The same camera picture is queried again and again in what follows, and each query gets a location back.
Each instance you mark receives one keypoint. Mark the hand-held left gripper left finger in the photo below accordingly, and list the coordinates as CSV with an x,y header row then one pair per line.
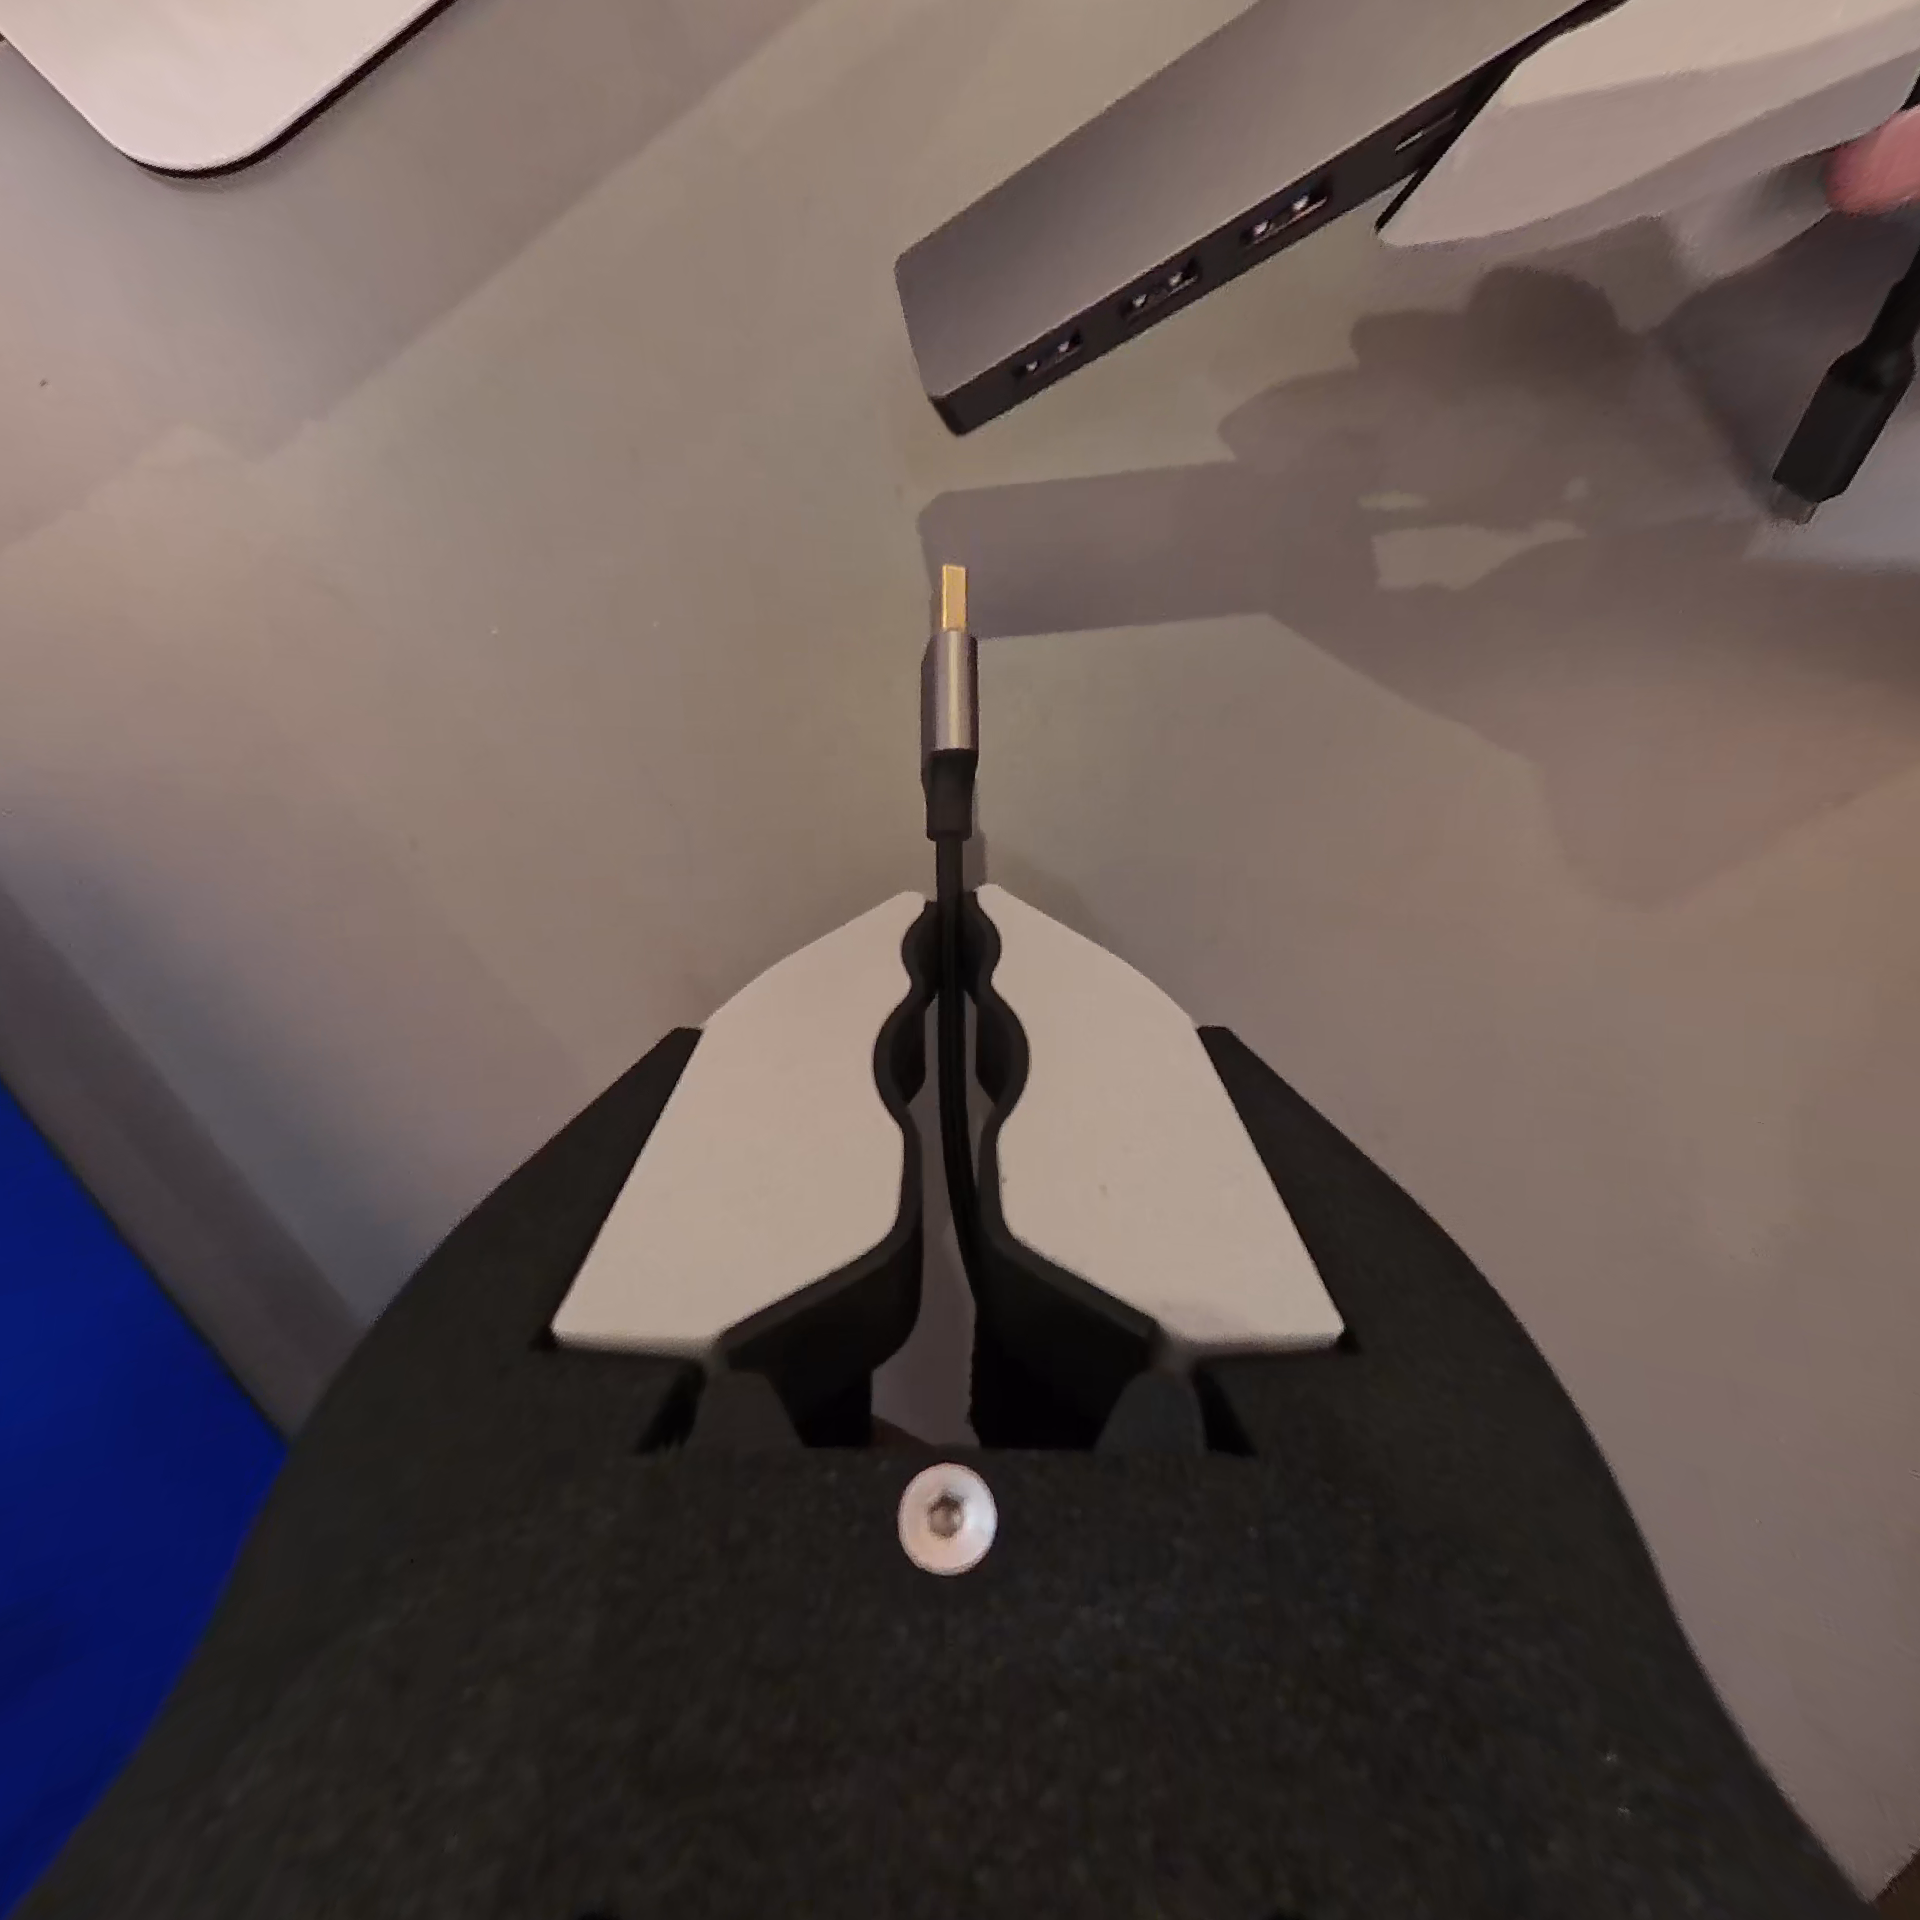
x,y
750,1184

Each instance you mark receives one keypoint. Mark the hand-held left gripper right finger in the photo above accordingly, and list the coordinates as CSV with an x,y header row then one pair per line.
x,y
1155,1184

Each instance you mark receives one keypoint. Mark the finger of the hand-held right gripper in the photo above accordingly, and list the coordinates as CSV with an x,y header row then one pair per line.
x,y
1652,134

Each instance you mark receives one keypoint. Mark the grey usb hub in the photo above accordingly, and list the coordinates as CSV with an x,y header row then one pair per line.
x,y
1202,195

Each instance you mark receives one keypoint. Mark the blue plastic bin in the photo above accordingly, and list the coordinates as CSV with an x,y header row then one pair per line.
x,y
106,1500

